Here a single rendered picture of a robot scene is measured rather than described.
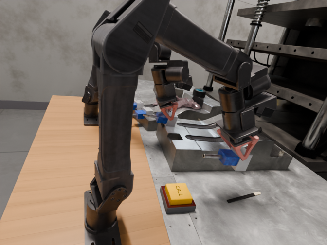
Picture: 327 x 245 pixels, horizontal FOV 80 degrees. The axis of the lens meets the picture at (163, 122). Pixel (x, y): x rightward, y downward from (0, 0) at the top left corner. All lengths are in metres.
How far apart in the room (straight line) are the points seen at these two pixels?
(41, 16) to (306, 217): 2.96
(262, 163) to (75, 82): 2.67
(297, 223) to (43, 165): 0.75
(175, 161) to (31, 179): 0.42
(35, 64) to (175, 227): 2.79
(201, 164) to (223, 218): 0.20
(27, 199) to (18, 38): 2.60
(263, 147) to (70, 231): 0.65
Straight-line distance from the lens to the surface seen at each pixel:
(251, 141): 0.53
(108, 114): 0.32
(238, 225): 0.60
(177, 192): 0.55
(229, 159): 0.56
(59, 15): 2.97
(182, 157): 0.66
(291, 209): 0.75
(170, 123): 0.77
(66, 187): 0.61
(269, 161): 0.87
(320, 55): 1.32
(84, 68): 3.01
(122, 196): 0.42
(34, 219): 0.55
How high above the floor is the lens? 1.21
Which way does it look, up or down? 23 degrees down
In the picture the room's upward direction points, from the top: 11 degrees clockwise
